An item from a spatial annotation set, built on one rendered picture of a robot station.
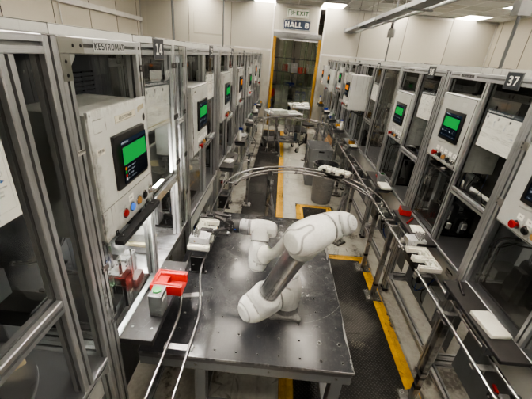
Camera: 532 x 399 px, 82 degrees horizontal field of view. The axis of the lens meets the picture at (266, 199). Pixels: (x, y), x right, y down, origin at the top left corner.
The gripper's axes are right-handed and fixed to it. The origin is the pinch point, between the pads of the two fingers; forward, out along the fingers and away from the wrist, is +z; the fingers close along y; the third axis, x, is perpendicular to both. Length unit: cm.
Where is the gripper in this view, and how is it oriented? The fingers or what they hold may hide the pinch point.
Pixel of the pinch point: (205, 222)
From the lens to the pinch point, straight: 180.2
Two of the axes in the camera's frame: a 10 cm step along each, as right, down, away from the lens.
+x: -0.6, 4.3, -9.0
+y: 0.8, -9.0, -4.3
